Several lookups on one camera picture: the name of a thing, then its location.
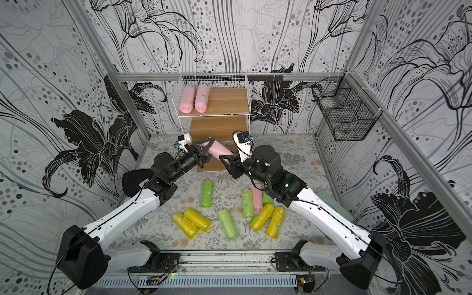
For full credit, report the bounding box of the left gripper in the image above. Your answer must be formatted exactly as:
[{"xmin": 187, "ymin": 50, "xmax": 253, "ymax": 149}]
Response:
[{"xmin": 166, "ymin": 136, "xmax": 216, "ymax": 181}]

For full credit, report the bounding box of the pink trash bag roll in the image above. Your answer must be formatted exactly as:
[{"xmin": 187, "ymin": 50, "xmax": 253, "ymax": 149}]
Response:
[
  {"xmin": 199, "ymin": 138, "xmax": 233, "ymax": 159},
  {"xmin": 194, "ymin": 84, "xmax": 211, "ymax": 113},
  {"xmin": 179, "ymin": 86, "xmax": 195, "ymax": 114},
  {"xmin": 251, "ymin": 184, "xmax": 263, "ymax": 213}
]

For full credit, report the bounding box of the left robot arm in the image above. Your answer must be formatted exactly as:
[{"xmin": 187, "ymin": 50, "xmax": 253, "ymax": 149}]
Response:
[{"xmin": 57, "ymin": 138, "xmax": 215, "ymax": 290}]

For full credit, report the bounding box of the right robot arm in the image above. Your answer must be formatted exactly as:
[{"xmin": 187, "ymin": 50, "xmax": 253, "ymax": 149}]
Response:
[{"xmin": 219, "ymin": 145, "xmax": 387, "ymax": 290}]

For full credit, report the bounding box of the green trash bag roll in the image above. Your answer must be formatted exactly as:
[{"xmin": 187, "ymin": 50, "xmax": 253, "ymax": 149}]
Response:
[
  {"xmin": 262, "ymin": 192, "xmax": 274, "ymax": 207},
  {"xmin": 242, "ymin": 189, "xmax": 254, "ymax": 220},
  {"xmin": 201, "ymin": 179, "xmax": 215, "ymax": 208},
  {"xmin": 218, "ymin": 209, "xmax": 238, "ymax": 240}
]

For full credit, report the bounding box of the yellow trash bag roll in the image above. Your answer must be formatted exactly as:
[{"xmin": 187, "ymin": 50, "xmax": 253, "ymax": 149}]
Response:
[
  {"xmin": 184, "ymin": 208, "xmax": 212, "ymax": 232},
  {"xmin": 172, "ymin": 213, "xmax": 199, "ymax": 240},
  {"xmin": 266, "ymin": 207, "xmax": 285, "ymax": 240},
  {"xmin": 251, "ymin": 203, "xmax": 275, "ymax": 232}
]

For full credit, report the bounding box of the black baseball cap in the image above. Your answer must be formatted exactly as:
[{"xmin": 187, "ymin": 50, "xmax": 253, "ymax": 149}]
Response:
[{"xmin": 122, "ymin": 169, "xmax": 154, "ymax": 197}]

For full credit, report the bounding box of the green tissue box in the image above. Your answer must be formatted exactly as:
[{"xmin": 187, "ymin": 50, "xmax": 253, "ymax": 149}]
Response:
[{"xmin": 317, "ymin": 191, "xmax": 354, "ymax": 222}]

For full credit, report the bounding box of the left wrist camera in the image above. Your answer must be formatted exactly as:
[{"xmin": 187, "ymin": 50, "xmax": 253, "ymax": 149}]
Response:
[{"xmin": 175, "ymin": 133, "xmax": 192, "ymax": 152}]

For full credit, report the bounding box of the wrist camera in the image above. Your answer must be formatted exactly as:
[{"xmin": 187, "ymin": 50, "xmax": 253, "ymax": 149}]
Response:
[
  {"xmin": 233, "ymin": 130, "xmax": 253, "ymax": 162},
  {"xmin": 175, "ymin": 133, "xmax": 192, "ymax": 152}
]

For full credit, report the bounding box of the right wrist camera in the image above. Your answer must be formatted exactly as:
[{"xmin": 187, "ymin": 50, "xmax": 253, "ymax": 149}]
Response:
[{"xmin": 233, "ymin": 130, "xmax": 253, "ymax": 162}]

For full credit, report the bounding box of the white wire wooden shelf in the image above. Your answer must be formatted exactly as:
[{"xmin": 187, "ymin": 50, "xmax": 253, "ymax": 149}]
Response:
[{"xmin": 173, "ymin": 73, "xmax": 251, "ymax": 154}]

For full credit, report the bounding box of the black wire wall basket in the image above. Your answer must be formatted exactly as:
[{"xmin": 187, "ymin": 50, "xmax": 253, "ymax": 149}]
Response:
[{"xmin": 311, "ymin": 77, "xmax": 377, "ymax": 141}]

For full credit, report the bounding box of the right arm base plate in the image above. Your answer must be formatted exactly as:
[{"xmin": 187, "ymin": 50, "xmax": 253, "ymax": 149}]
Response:
[{"xmin": 271, "ymin": 251, "xmax": 326, "ymax": 272}]

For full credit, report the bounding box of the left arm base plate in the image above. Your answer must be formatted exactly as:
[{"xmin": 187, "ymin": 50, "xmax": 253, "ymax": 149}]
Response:
[{"xmin": 128, "ymin": 253, "xmax": 181, "ymax": 274}]

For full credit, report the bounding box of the white slotted cable duct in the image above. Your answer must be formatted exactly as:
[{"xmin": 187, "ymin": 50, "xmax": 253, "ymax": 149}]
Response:
[{"xmin": 95, "ymin": 274, "xmax": 298, "ymax": 288}]

